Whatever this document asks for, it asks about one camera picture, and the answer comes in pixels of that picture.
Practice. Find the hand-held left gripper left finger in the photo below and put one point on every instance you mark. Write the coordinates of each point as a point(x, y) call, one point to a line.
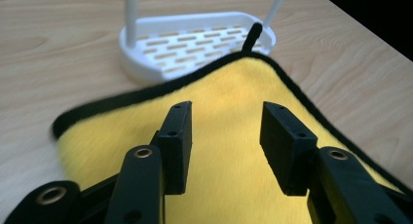
point(177, 146)

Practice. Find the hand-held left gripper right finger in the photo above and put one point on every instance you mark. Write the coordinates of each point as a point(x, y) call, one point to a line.
point(285, 152)

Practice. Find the yellow and black cloth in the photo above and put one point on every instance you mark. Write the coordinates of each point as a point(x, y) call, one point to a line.
point(227, 120)

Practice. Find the white slotted rack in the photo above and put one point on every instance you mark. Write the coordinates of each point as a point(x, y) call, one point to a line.
point(195, 45)

